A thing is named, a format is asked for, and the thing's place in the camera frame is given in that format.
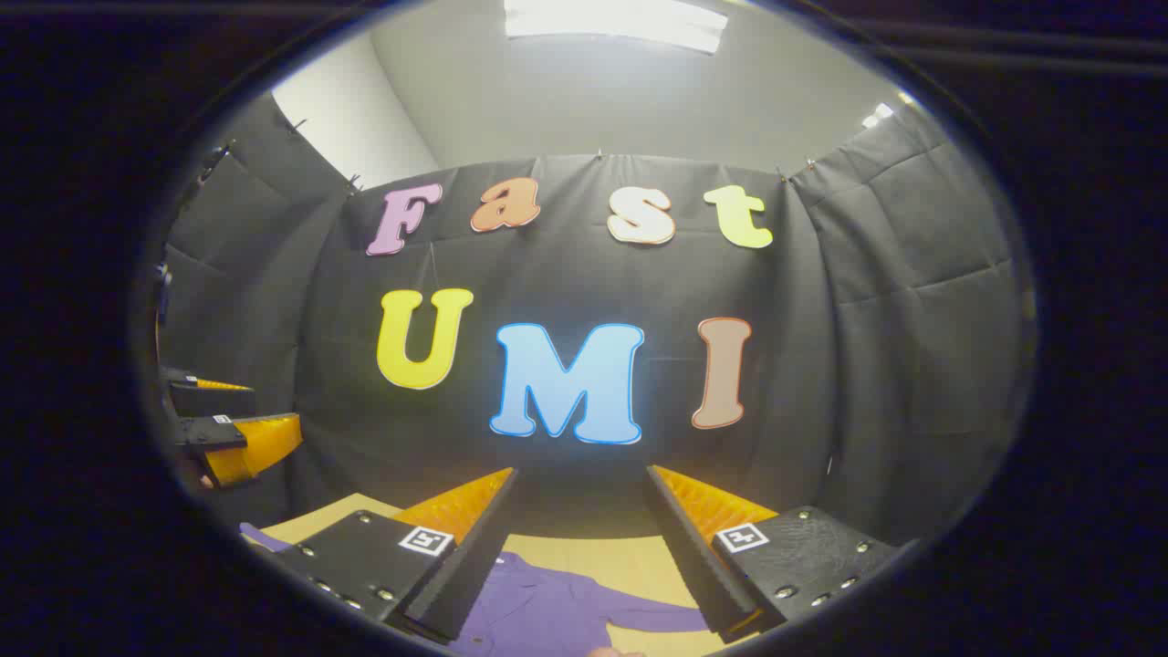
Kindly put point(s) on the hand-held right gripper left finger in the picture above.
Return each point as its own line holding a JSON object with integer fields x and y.
{"x": 461, "y": 570}

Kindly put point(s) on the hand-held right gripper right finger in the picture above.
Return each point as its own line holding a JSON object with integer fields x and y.
{"x": 698, "y": 570}

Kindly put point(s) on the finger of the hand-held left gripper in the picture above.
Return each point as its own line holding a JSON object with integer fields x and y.
{"x": 196, "y": 381}
{"x": 255, "y": 443}

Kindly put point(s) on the purple knit cardigan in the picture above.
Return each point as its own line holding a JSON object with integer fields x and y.
{"x": 547, "y": 602}

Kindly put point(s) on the small ceiling light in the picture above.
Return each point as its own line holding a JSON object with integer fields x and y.
{"x": 883, "y": 111}

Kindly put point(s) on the large ceiling light panel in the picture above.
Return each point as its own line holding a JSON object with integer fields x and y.
{"x": 620, "y": 20}

